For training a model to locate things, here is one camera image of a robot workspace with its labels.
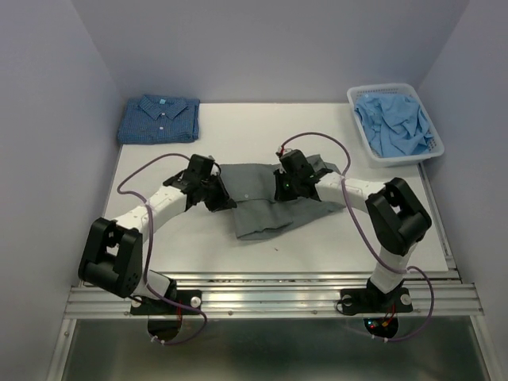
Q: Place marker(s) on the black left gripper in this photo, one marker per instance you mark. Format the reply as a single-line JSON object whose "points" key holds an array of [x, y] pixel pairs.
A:
{"points": [[223, 202]]}

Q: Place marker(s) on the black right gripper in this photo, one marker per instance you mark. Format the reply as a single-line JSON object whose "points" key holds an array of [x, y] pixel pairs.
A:
{"points": [[279, 194]]}

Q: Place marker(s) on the grey long sleeve shirt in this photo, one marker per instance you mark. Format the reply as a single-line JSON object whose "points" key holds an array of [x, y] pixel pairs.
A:
{"points": [[258, 216]]}

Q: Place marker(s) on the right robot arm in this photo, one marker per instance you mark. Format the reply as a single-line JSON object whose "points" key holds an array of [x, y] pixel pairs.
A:
{"points": [[388, 216]]}

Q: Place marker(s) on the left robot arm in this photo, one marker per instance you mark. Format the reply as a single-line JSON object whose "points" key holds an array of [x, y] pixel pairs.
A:
{"points": [[113, 258]]}

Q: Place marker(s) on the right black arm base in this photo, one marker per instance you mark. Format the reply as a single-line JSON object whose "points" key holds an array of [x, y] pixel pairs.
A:
{"points": [[372, 301]]}

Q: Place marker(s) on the folded blue checked shirt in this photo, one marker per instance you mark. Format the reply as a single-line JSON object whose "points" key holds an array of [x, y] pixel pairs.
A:
{"points": [[157, 119]]}

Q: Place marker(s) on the light blue crumpled shirt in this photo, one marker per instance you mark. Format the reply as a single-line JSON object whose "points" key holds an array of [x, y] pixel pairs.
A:
{"points": [[394, 124]]}

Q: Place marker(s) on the white plastic laundry basket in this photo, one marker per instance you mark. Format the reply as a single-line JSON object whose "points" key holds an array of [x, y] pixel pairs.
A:
{"points": [[436, 147]]}

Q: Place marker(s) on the aluminium mounting rail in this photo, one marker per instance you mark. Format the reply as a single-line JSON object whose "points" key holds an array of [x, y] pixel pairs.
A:
{"points": [[284, 295]]}

